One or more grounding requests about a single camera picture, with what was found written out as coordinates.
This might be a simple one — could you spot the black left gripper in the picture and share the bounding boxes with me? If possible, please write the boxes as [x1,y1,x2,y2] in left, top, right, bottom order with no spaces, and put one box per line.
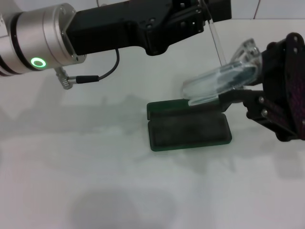
[65,0,182,57]

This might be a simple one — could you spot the green glasses case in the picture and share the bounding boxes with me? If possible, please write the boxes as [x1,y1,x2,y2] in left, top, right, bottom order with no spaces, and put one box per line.
[146,99,233,152]

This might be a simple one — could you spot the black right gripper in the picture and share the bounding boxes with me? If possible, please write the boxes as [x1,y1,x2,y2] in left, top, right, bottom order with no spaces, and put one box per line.
[217,32,305,142]

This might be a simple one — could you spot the clear white glasses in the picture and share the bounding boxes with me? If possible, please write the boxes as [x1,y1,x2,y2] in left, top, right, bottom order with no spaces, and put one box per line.
[182,0,263,107]

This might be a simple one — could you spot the left gripper cable with plug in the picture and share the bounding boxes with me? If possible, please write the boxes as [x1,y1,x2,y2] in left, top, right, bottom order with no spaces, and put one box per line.
[54,49,120,90]

